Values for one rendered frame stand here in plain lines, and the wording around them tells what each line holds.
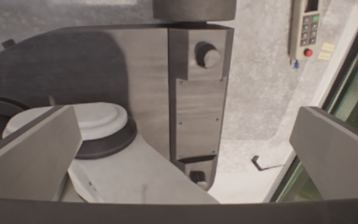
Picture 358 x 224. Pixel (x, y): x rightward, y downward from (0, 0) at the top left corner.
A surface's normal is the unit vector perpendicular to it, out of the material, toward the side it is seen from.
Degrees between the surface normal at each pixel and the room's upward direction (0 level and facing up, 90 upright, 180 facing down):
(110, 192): 90
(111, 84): 0
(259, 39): 0
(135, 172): 90
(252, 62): 0
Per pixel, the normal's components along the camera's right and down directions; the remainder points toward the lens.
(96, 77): 0.21, 0.47
